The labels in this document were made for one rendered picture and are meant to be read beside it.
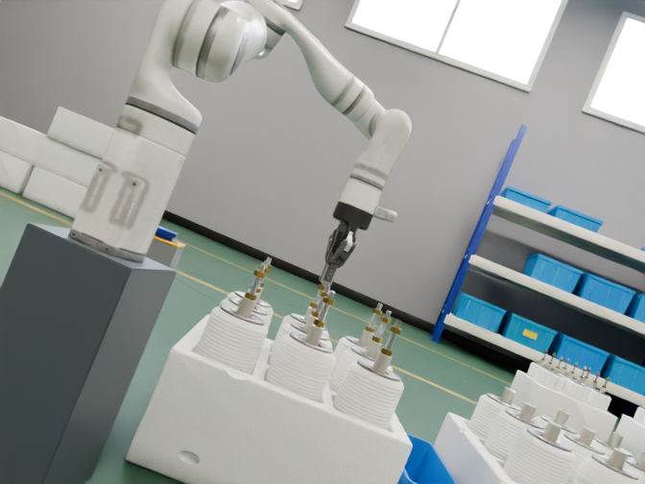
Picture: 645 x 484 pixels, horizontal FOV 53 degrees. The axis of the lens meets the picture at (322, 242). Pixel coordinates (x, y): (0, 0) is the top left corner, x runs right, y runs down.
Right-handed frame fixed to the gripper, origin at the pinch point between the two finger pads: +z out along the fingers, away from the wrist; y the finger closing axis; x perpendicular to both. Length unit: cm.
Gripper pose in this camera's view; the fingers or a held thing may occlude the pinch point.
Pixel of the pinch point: (327, 275)
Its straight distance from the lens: 127.8
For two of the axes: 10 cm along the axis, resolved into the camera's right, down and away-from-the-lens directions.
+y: 2.1, 0.9, -9.7
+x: 9.0, 3.7, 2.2
